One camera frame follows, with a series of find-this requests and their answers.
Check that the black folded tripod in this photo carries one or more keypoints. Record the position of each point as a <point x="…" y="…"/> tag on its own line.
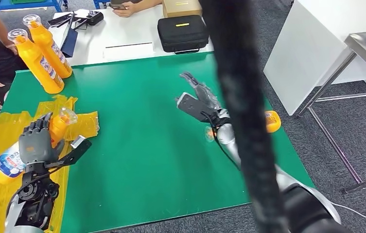
<point x="58" y="21"/>

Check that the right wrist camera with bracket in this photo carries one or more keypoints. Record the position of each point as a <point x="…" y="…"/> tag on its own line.
<point x="190" y="106"/>

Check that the white cabinet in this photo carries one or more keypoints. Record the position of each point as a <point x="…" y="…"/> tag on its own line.
<point x="305" y="58"/>

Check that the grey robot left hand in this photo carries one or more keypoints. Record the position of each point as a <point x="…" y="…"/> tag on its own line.
<point x="36" y="148"/>

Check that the black carrying case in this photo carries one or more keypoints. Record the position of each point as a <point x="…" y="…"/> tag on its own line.
<point x="182" y="36"/>

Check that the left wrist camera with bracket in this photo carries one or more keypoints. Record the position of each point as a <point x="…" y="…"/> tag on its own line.
<point x="76" y="151"/>

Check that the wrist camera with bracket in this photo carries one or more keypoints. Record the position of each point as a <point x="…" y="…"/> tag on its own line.
<point x="190" y="106"/>
<point x="76" y="151"/>

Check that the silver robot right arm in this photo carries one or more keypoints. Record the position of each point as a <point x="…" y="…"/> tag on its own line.
<point x="228" y="138"/>

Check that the black cylindrical device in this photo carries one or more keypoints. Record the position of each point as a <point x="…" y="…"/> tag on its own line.
<point x="95" y="18"/>

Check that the cardboard box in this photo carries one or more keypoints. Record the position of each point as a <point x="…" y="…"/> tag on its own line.
<point x="182" y="8"/>

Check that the black smartphone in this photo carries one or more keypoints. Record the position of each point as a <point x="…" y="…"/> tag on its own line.
<point x="118" y="6"/>

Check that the blue metal cart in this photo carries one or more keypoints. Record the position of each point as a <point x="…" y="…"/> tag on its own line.
<point x="25" y="7"/>
<point x="98" y="3"/>

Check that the person's left hand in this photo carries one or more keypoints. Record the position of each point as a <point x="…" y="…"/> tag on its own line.
<point x="12" y="49"/>
<point x="126" y="9"/>

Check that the dark blue folder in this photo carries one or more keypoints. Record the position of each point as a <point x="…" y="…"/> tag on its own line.
<point x="69" y="44"/>

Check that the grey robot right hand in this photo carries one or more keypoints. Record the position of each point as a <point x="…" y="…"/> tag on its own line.
<point x="207" y="95"/>

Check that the orange detergent bottle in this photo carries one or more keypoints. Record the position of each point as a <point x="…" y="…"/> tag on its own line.
<point x="57" y="128"/>
<point x="44" y="40"/>
<point x="31" y="59"/>
<point x="273" y="122"/>

